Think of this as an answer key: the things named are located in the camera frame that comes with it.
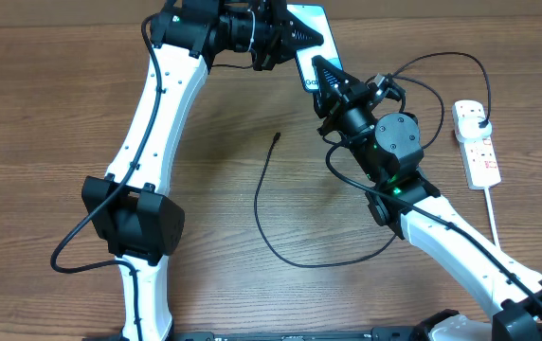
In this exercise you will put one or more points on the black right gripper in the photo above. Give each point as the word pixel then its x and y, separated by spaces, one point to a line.
pixel 329 103

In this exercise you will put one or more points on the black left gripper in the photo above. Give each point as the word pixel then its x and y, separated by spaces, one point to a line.
pixel 280 36

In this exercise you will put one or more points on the Samsung Galaxy smartphone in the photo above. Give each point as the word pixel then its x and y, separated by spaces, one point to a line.
pixel 315 18

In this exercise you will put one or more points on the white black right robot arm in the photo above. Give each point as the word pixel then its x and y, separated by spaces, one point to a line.
pixel 389 151

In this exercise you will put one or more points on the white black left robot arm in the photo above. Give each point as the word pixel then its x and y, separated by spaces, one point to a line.
pixel 130 205

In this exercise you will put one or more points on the white charger plug adapter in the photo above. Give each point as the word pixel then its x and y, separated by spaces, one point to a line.
pixel 469 129

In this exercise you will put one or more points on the white power strip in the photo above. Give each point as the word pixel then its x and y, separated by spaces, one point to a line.
pixel 478 157

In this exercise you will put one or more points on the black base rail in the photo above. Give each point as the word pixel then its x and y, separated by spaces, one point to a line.
pixel 395 333

